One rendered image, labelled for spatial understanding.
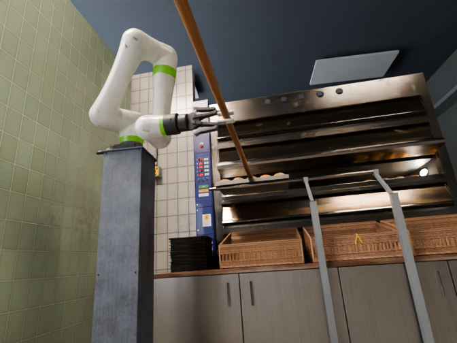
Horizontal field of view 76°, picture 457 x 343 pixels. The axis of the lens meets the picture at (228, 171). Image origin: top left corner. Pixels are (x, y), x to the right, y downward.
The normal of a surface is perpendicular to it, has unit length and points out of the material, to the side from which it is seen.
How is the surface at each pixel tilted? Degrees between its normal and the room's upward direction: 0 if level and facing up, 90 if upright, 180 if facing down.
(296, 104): 90
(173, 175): 90
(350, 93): 90
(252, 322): 90
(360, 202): 70
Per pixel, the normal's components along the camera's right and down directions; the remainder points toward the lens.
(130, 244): -0.11, -0.29
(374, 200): -0.18, -0.59
